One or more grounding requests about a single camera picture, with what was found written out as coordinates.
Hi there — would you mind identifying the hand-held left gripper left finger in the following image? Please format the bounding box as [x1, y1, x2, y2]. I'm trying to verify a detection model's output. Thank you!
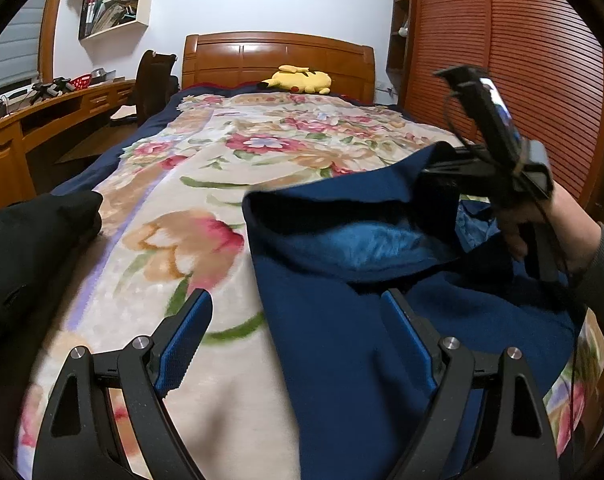
[32, 287, 215, 480]

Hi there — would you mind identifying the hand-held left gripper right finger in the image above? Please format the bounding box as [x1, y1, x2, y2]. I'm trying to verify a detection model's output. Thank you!
[381, 287, 562, 480]

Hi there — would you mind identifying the navy blue sweater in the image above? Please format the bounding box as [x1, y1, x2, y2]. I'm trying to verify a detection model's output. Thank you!
[242, 141, 580, 480]

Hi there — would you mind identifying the person's right hand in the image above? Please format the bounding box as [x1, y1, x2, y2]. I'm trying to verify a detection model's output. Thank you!
[497, 184, 604, 274]

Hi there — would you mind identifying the louvered wooden wardrobe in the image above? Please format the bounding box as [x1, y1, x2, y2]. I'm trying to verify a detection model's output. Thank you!
[402, 0, 604, 221]

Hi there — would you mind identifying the open wooden shelf unit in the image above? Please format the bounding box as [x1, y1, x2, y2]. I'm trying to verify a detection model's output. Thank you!
[386, 0, 413, 96]

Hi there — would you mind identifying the floral blanket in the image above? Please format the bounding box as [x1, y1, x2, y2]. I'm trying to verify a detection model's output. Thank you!
[14, 91, 604, 480]

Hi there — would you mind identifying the yellow plush toy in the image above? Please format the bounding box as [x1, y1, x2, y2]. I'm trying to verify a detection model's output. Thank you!
[258, 65, 331, 96]

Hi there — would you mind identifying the black garment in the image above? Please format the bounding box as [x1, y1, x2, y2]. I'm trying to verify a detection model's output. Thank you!
[0, 191, 104, 346]

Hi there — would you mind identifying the wooden bed headboard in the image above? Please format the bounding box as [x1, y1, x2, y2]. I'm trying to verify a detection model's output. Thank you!
[182, 31, 376, 106]

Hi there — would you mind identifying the dark brown chair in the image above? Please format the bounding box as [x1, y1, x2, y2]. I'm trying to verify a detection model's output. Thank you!
[109, 50, 180, 128]

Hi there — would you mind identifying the wooden desk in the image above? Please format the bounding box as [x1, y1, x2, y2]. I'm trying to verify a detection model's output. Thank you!
[0, 77, 137, 213]

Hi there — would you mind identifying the black tripod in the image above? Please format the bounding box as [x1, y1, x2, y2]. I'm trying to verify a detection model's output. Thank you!
[32, 77, 75, 106]

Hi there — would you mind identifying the pile of books and papers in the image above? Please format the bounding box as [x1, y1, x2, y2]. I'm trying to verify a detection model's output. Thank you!
[94, 2, 140, 32]

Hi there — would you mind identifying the grey window blind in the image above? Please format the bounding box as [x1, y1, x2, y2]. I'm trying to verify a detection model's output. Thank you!
[0, 0, 52, 96]

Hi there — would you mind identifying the black binder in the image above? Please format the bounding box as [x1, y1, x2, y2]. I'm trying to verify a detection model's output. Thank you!
[79, 0, 97, 38]

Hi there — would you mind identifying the white wall shelf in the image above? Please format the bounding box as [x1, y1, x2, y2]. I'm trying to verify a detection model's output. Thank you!
[69, 0, 160, 41]

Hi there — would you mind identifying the wooden window frame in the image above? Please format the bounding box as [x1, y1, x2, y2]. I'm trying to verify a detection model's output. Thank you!
[38, 0, 73, 83]

